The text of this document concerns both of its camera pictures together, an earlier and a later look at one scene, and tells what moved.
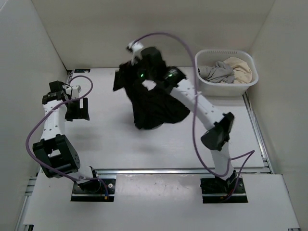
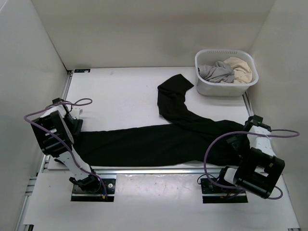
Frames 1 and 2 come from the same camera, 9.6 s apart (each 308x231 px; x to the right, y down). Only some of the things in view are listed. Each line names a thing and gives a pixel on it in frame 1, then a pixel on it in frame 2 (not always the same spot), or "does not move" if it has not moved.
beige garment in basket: x=243 y=74 does not move
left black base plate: x=78 y=195 does not move
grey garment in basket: x=221 y=73 does not move
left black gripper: x=81 y=113 → x=75 y=131
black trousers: x=151 y=108 → x=190 y=138
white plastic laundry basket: x=224 y=72 does not move
